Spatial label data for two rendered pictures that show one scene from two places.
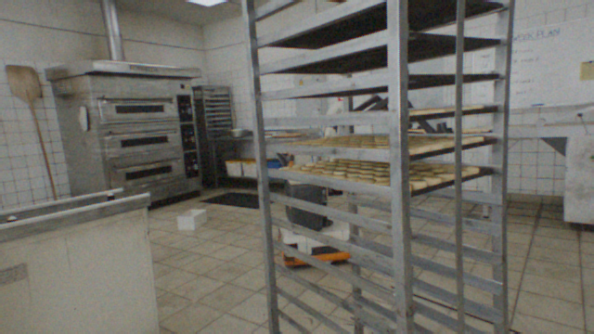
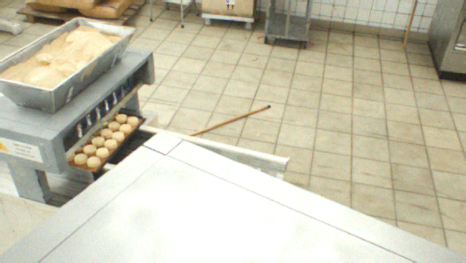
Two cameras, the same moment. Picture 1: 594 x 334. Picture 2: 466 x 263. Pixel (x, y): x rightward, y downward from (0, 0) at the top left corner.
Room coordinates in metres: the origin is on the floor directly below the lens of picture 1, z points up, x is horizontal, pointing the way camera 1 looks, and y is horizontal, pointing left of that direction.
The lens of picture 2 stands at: (1.24, -0.23, 2.10)
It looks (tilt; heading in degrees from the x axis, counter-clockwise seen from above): 36 degrees down; 61
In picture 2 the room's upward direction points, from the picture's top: 5 degrees clockwise
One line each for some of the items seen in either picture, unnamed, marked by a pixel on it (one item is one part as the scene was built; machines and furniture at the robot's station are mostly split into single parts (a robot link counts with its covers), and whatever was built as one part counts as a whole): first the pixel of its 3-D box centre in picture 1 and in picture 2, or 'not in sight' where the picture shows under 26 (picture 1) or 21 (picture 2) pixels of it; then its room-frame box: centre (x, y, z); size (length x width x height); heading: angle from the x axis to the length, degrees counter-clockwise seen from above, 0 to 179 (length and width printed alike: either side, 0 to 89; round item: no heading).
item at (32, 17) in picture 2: not in sight; (85, 10); (1.64, 5.14, 0.06); 1.20 x 0.80 x 0.11; 146
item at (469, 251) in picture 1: (406, 234); not in sight; (1.32, -0.39, 0.78); 0.64 x 0.03 x 0.03; 36
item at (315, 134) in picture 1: (264, 160); not in sight; (6.20, 0.55, 0.49); 1.90 x 0.72 x 0.98; 54
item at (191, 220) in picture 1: (192, 219); not in sight; (4.23, 1.28, 0.08); 0.30 x 0.22 x 0.16; 165
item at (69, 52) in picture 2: not in sight; (69, 58); (1.27, 1.45, 1.28); 0.54 x 0.27 x 0.06; 48
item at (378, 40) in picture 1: (316, 57); not in sight; (1.09, -0.08, 1.41); 0.64 x 0.03 x 0.03; 36
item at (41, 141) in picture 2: not in sight; (81, 115); (1.27, 1.45, 1.01); 0.72 x 0.33 x 0.34; 48
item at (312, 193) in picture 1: (304, 189); not in sight; (3.10, -0.06, 0.59); 0.55 x 0.34 x 0.83; 7
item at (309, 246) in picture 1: (317, 236); not in sight; (3.11, -0.15, 0.16); 0.67 x 0.64 x 0.25; 97
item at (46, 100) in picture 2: not in sight; (70, 64); (1.27, 1.45, 1.25); 0.56 x 0.29 x 0.14; 48
